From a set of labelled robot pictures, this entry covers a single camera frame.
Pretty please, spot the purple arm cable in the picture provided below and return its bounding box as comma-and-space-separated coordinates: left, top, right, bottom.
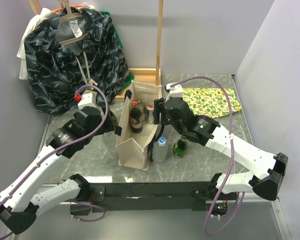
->
172, 76, 245, 236
0, 84, 109, 240

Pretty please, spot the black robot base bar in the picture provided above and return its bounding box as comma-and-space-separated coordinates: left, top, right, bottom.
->
70, 181, 218, 211

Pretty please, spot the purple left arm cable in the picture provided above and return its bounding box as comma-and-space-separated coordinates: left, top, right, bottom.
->
0, 84, 109, 240

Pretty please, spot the dark cola glass bottle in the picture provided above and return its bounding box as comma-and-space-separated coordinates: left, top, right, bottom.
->
130, 100, 143, 134

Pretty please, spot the silver red soda can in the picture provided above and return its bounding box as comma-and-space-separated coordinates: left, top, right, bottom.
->
146, 103, 154, 124

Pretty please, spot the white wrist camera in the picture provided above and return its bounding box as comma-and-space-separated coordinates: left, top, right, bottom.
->
74, 92, 96, 110
165, 83, 184, 100

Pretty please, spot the wooden clothes hanger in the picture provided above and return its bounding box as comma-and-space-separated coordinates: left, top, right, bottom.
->
57, 0, 87, 45

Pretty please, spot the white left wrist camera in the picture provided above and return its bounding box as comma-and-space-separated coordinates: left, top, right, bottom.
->
74, 92, 96, 110

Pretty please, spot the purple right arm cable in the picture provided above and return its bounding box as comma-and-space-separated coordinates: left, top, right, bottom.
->
172, 76, 245, 236

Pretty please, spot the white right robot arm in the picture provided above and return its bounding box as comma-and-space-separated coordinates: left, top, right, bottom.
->
154, 97, 288, 201

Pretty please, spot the wooden clothes rack stand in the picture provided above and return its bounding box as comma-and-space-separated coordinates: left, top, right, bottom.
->
28, 0, 164, 101

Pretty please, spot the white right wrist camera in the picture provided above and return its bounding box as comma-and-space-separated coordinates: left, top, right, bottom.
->
165, 83, 184, 100

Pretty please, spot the green glass bottle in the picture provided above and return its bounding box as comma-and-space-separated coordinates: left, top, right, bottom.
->
108, 110, 118, 129
173, 135, 188, 158

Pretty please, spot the lemon print cloth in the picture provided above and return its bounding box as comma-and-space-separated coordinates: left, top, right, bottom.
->
182, 88, 230, 119

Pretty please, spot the dark patterned hanging jacket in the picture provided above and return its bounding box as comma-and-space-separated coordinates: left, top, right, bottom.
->
26, 8, 130, 115

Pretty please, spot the clear soda water bottle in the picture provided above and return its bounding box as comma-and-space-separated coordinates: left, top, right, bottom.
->
137, 98, 147, 121

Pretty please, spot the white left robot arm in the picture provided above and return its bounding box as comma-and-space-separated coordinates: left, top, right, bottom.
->
0, 106, 115, 235

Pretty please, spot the beige canvas tote bag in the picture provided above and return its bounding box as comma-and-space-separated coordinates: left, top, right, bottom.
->
115, 81, 162, 170

